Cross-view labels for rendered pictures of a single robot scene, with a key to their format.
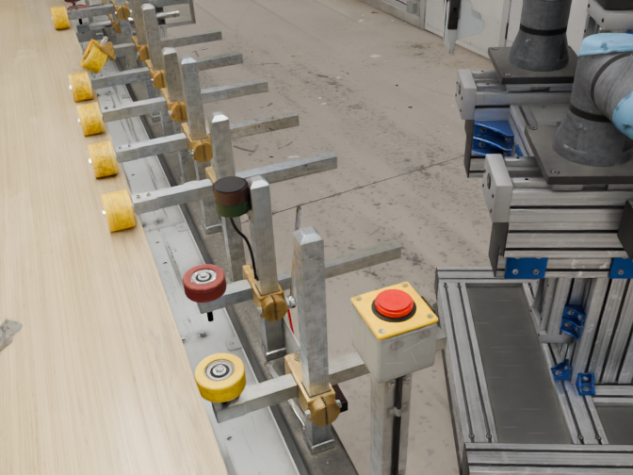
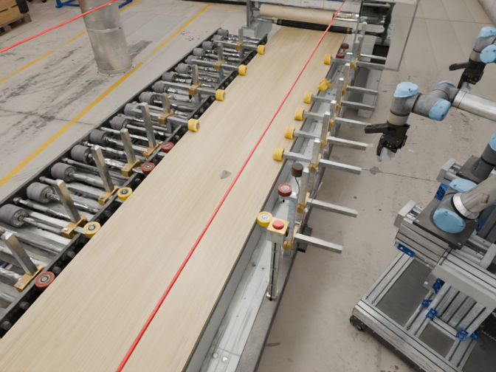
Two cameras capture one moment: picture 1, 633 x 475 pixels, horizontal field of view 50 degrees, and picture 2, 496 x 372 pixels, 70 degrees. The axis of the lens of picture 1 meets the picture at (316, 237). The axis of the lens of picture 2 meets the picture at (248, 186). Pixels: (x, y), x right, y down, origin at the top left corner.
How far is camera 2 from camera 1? 0.87 m
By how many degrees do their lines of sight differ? 33
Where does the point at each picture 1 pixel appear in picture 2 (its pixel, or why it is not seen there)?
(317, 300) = (291, 213)
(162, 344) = (257, 201)
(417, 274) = not seen: hidden behind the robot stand
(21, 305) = (235, 169)
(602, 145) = not seen: hidden behind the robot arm
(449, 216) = not seen: hidden behind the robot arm
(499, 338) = (415, 275)
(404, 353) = (274, 237)
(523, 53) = (475, 166)
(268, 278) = (301, 199)
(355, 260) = (337, 209)
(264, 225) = (304, 183)
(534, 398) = (407, 303)
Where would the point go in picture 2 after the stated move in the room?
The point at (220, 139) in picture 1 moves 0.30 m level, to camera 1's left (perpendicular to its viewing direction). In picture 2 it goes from (315, 147) to (273, 128)
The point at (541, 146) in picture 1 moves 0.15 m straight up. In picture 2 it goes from (427, 209) to (438, 185)
